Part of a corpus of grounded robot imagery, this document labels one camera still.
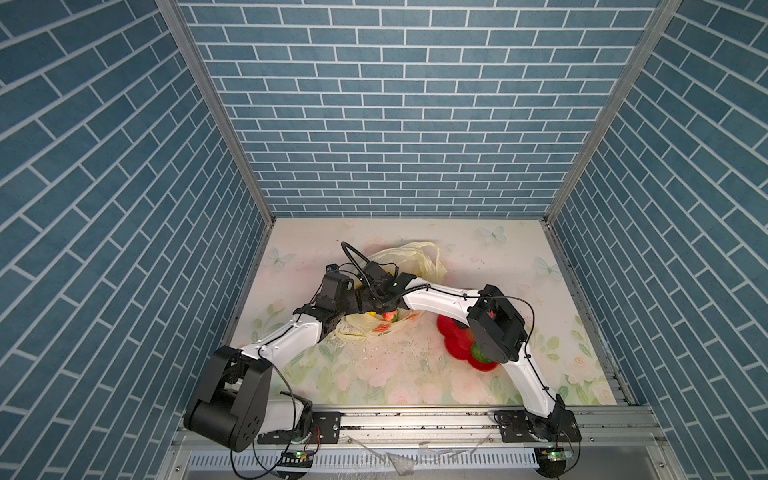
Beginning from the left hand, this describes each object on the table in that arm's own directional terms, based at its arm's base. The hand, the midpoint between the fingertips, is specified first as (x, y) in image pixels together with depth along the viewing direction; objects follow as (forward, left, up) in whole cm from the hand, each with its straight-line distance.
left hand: (358, 296), depth 91 cm
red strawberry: (-5, -10, -2) cm, 12 cm away
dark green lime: (-21, -32, +8) cm, 39 cm away
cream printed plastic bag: (+11, -20, +5) cm, 23 cm away
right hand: (-1, -1, -3) cm, 4 cm away
